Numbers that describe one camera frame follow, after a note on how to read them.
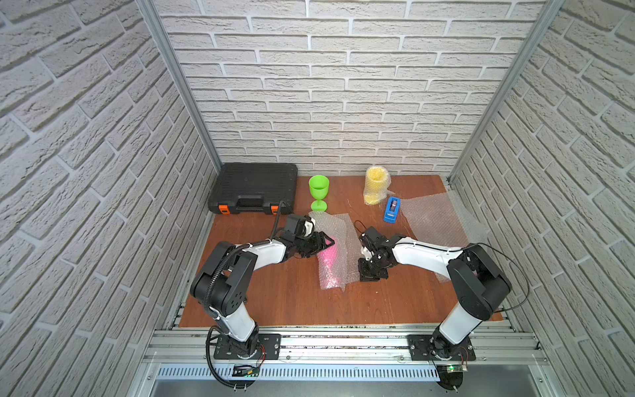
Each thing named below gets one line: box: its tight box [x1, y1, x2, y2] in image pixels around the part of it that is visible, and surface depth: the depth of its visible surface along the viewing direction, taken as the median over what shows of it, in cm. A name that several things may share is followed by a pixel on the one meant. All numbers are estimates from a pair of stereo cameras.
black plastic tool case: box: [208, 162, 298, 215], surface depth 109 cm
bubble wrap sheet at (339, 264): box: [308, 210, 361, 292], surface depth 88 cm
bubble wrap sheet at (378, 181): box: [362, 164, 397, 206], surface depth 102 cm
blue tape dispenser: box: [382, 196, 402, 225], surface depth 105 cm
